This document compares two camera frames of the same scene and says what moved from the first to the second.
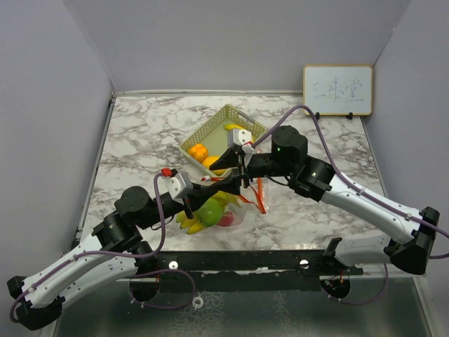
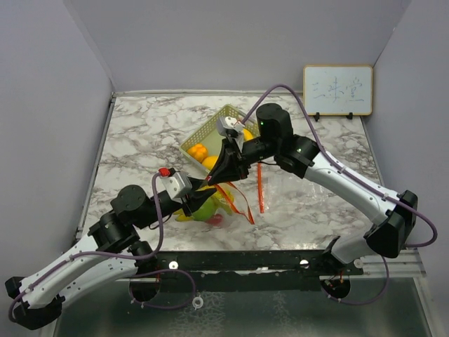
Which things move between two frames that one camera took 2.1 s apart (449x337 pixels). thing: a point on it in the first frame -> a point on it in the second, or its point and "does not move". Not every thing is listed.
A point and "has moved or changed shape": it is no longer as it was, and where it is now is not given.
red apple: x=226 y=219 -> x=216 y=220
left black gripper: x=195 y=202 does not move
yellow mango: x=208 y=161 does not move
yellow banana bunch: x=191 y=225 has moved or changed shape
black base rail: x=248 y=270 does not move
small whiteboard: x=339 y=90 does not move
